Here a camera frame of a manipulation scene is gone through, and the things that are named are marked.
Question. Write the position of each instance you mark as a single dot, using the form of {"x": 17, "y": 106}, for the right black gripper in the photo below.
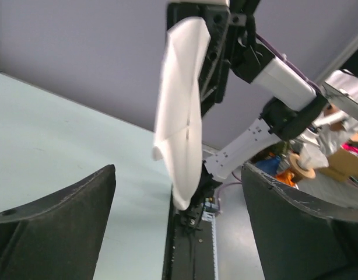
{"x": 233, "y": 45}

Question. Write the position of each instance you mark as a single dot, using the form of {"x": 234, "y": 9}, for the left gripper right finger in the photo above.
{"x": 299, "y": 236}

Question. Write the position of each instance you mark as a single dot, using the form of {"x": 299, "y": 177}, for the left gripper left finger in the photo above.
{"x": 58, "y": 236}

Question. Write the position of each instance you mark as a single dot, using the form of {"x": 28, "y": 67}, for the white paper coffee filter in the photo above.
{"x": 178, "y": 123}

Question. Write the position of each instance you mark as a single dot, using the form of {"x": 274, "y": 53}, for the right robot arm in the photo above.
{"x": 295, "y": 103}

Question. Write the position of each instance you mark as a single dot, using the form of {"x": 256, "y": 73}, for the clutter on background table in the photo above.
{"x": 331, "y": 136}

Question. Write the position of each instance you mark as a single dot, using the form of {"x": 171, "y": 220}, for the white slotted cable duct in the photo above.
{"x": 209, "y": 216}

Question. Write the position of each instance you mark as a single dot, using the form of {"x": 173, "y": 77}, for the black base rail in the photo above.
{"x": 188, "y": 250}

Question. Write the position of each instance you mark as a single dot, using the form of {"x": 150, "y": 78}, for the right aluminium frame post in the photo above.
{"x": 339, "y": 60}

